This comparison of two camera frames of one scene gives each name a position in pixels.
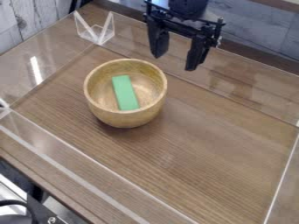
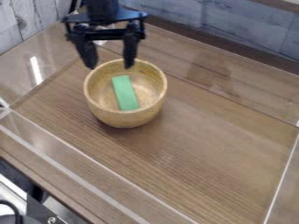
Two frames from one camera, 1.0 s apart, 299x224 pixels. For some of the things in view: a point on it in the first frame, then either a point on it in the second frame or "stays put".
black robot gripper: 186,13 -> 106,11
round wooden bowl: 150,87 stays put
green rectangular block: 126,93 stays put
